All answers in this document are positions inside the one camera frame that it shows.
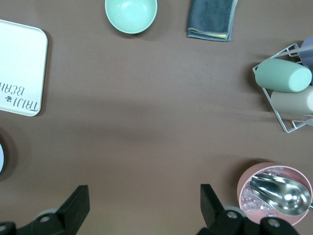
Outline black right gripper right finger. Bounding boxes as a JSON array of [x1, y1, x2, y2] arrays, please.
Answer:
[[197, 184, 298, 235]]

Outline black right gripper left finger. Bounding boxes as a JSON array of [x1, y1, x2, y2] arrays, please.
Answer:
[[0, 185, 90, 235]]

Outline round white plate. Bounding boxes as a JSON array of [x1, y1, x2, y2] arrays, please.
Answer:
[[0, 141, 7, 172]]

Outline clear plastic ice cubes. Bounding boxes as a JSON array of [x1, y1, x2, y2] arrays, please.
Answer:
[[241, 166, 289, 217]]

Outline pink bowl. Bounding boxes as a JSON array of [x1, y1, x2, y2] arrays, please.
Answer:
[[237, 162, 313, 225]]

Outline metal scoop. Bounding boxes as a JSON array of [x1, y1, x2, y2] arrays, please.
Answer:
[[249, 174, 313, 216]]

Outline beige cup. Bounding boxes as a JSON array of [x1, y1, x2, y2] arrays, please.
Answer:
[[270, 85, 313, 116]]

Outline green cup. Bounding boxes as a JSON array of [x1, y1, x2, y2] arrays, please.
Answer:
[[255, 58, 313, 93]]

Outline cream tray with bear print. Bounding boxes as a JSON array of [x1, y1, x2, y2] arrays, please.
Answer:
[[0, 19, 49, 117]]

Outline purple cup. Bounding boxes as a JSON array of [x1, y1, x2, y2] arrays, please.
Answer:
[[300, 35, 313, 65]]

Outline folded grey cloth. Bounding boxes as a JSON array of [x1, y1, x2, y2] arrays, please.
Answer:
[[187, 0, 239, 42]]

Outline light green bowl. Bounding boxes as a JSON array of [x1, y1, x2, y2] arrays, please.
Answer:
[[105, 0, 158, 34]]

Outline white wire cup rack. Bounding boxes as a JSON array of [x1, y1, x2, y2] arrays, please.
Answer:
[[252, 43, 313, 134]]

